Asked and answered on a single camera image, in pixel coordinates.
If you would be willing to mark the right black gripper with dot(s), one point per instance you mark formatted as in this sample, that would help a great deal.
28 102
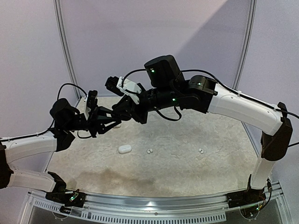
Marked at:
139 110

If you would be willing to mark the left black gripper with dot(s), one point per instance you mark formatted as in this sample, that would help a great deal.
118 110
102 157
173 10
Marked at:
94 123

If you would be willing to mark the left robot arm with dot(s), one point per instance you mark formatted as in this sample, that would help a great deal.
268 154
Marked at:
67 119

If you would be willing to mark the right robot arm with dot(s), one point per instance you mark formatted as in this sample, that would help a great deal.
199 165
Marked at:
205 93

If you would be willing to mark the white closed charging case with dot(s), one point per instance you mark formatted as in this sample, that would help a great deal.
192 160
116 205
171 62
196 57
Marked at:
124 149

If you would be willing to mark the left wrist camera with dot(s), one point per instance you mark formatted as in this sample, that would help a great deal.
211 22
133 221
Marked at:
90 103

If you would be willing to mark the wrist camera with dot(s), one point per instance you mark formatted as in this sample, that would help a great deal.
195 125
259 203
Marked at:
90 103
121 87

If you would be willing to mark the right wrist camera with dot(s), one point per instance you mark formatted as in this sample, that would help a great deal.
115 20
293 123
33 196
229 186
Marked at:
121 87

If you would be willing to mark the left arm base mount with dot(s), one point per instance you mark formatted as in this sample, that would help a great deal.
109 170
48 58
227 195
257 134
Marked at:
69 198

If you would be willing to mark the aluminium front rail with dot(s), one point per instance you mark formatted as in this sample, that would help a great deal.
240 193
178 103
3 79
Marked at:
110 209

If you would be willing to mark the left aluminium frame post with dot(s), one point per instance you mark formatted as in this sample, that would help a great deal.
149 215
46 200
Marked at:
64 42

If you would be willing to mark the aluminium frame post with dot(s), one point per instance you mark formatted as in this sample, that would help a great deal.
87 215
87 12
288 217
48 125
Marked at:
246 41
64 42

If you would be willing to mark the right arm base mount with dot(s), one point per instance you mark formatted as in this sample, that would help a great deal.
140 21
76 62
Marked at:
245 197

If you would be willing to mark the right aluminium frame post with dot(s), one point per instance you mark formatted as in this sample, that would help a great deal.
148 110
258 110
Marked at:
246 41

